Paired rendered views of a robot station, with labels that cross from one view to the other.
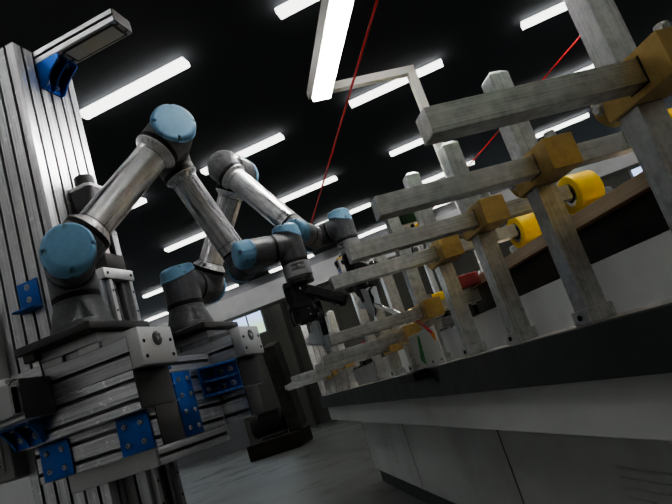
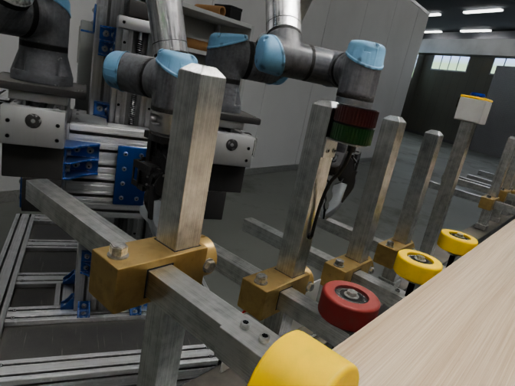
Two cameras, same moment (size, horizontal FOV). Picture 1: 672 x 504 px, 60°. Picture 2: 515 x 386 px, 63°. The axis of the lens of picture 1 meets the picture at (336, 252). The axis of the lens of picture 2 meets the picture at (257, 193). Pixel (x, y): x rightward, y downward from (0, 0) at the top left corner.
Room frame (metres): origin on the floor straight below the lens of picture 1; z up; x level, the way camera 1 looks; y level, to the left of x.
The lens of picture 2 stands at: (1.18, -0.62, 1.17)
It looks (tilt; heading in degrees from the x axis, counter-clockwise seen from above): 16 degrees down; 51
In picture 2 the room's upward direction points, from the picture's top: 11 degrees clockwise
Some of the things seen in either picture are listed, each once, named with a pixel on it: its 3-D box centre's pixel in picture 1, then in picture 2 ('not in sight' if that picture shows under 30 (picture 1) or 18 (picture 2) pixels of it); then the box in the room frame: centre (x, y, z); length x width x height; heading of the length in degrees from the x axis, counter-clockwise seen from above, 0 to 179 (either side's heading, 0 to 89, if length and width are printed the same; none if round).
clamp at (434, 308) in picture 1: (428, 310); (280, 288); (1.62, -0.19, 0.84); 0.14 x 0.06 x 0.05; 12
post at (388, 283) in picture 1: (397, 309); (364, 230); (1.88, -0.13, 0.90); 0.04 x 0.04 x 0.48; 12
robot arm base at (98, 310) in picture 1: (80, 315); (43, 62); (1.41, 0.66, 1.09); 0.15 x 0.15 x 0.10
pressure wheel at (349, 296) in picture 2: (470, 293); (342, 327); (1.62, -0.32, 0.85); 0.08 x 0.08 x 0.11
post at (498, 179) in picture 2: (343, 354); (494, 191); (3.10, 0.13, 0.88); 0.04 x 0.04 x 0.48; 12
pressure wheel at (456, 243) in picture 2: not in sight; (452, 256); (2.11, -0.22, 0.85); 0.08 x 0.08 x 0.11
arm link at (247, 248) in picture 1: (253, 254); (139, 74); (1.50, 0.21, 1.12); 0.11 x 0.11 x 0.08; 27
